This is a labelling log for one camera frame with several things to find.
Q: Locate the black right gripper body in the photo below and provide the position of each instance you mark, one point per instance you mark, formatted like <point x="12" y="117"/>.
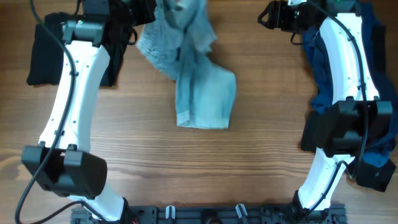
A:
<point x="291" y="18"/>

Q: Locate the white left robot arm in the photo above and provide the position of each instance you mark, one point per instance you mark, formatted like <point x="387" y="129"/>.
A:
<point x="93" y="43"/>

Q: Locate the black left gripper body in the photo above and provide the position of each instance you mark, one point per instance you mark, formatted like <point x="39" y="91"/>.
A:
<point x="134" y="12"/>

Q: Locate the dark blue garment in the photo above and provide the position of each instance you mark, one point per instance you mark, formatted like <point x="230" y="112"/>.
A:
<point x="373" y="36"/>

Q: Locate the light blue denim shorts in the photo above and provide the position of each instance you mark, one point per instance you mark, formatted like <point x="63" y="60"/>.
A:
<point x="177" y="43"/>

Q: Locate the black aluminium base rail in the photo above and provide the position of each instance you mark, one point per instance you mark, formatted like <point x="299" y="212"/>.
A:
<point x="266" y="214"/>

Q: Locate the folded black garment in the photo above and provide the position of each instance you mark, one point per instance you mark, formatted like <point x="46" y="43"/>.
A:
<point x="47" y="57"/>

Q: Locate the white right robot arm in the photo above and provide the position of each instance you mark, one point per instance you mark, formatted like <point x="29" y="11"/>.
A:
<point x="353" y="123"/>

